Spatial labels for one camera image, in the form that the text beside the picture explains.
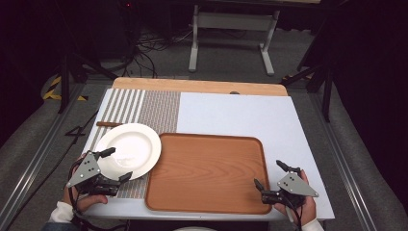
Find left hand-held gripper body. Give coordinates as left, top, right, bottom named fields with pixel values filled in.
left=65, top=151, right=121, bottom=196

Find brown wooden chopsticks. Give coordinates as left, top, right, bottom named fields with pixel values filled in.
left=95, top=120, right=125, bottom=128

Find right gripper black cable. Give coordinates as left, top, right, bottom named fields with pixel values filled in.
left=282, top=195, right=305, bottom=231

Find white plate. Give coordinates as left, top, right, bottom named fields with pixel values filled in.
left=94, top=122, right=163, bottom=182

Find wooden tray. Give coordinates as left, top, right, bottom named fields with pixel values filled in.
left=144, top=132, right=273, bottom=216

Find striped woven placemat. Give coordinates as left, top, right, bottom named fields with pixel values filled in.
left=87, top=89, right=182, bottom=200

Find aluminium floor rail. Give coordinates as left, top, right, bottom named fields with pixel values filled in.
left=308, top=92, right=379, bottom=231
left=0, top=82, right=87, bottom=227

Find person's right hand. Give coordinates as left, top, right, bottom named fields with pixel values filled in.
left=273, top=169, right=318, bottom=226

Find yellow black hazard tape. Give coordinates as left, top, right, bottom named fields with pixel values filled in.
left=42, top=75, right=89, bottom=102

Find white table board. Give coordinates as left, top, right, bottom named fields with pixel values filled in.
left=81, top=89, right=336, bottom=222

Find bundle of black floor cables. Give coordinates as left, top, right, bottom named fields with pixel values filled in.
left=119, top=27, right=195, bottom=80

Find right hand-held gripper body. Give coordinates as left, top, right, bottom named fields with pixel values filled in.
left=261, top=171, right=319, bottom=207

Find black tripod stand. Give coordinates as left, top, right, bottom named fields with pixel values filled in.
left=280, top=61, right=335, bottom=123
left=57, top=52, right=118, bottom=115

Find person's left hand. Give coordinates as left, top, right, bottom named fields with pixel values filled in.
left=62, top=153, right=109, bottom=213

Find wooden table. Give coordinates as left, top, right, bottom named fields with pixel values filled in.
left=111, top=76, right=289, bottom=97

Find grey metal stand frame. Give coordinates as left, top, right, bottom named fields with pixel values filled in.
left=188, top=4, right=281, bottom=77

